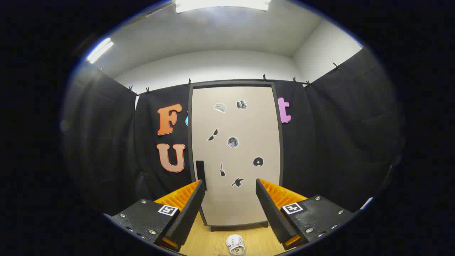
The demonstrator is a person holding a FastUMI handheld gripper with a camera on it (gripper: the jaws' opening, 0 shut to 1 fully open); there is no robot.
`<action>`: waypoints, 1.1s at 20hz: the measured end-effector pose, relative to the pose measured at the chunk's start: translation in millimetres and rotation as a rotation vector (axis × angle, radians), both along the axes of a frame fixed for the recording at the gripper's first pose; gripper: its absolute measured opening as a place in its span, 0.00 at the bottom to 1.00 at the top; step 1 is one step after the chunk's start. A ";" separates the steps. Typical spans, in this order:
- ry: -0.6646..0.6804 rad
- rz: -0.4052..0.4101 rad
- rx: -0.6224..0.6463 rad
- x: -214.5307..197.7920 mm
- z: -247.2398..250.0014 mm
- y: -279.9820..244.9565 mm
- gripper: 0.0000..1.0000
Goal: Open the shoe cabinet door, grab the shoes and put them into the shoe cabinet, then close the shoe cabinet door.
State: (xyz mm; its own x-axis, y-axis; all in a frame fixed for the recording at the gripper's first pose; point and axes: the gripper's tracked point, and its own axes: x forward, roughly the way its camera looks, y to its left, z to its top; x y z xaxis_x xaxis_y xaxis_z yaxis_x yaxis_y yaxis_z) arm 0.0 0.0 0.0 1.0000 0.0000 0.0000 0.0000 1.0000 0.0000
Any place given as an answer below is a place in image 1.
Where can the white shoe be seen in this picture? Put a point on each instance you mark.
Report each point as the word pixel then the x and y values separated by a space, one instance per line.
pixel 235 243

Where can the grey shoe cabinet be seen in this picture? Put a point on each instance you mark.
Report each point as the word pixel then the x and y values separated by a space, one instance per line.
pixel 231 83

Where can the row of black clips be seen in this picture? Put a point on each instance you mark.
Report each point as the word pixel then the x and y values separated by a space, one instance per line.
pixel 264 77

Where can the ceiling light strip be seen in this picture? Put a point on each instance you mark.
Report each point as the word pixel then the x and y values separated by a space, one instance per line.
pixel 100 50

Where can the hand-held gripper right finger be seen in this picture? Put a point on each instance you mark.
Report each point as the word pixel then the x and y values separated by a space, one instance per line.
pixel 272 213

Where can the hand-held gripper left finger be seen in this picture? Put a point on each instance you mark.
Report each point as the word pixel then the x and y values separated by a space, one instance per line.
pixel 188 213

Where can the black backdrop cloth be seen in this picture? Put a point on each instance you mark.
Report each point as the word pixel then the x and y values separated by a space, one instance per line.
pixel 337 142

